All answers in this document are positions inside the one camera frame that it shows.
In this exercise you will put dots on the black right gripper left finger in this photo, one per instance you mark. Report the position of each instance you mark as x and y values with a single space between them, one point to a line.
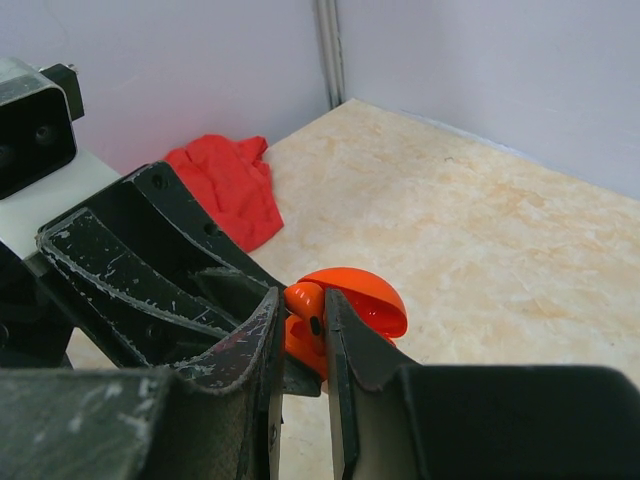
215 416

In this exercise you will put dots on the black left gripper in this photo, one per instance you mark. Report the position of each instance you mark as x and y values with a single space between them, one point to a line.
158 292

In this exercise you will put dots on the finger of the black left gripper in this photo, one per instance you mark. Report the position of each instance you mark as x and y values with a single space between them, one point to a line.
190 215

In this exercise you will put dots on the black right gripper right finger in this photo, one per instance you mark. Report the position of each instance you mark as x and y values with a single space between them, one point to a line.
394 418

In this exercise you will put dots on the red crumpled cloth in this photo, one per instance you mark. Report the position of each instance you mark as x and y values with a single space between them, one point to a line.
233 184

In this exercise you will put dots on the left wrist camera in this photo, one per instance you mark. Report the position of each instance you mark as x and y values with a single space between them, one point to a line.
43 170

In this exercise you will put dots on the aluminium corner post left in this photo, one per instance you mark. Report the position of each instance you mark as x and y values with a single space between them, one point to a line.
326 14

